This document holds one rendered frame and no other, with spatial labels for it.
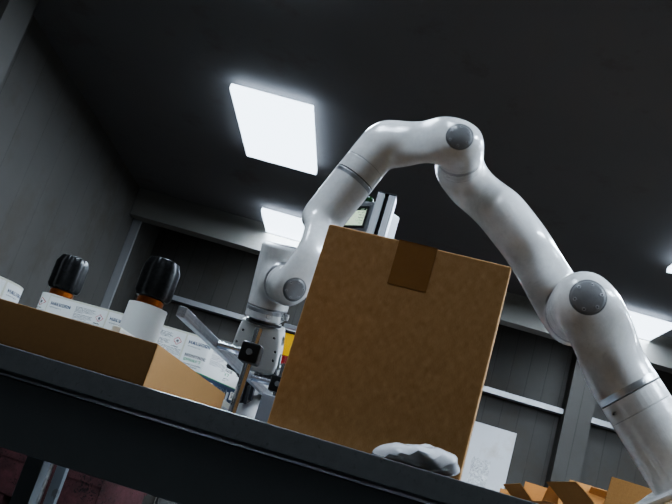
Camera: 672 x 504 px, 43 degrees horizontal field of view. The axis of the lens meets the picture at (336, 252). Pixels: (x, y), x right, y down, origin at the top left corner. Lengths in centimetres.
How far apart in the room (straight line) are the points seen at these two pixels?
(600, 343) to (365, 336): 65
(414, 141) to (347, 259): 67
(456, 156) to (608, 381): 50
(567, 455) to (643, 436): 830
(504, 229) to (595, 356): 30
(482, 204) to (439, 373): 73
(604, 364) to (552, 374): 861
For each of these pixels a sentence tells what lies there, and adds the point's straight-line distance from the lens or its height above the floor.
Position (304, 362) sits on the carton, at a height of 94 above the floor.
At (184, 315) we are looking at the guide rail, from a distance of 110.
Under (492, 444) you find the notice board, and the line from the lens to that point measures 998.
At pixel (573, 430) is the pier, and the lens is 997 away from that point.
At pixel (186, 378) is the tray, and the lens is 87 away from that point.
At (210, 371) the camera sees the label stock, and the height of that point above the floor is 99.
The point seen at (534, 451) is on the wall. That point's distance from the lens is 1009.
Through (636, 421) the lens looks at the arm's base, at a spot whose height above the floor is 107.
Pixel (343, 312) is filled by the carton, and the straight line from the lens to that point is 107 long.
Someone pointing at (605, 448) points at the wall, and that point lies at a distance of 1030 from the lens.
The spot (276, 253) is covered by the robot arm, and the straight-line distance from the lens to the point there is 169.
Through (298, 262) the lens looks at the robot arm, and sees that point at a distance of 163.
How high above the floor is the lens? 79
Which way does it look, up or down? 16 degrees up
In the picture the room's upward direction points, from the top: 17 degrees clockwise
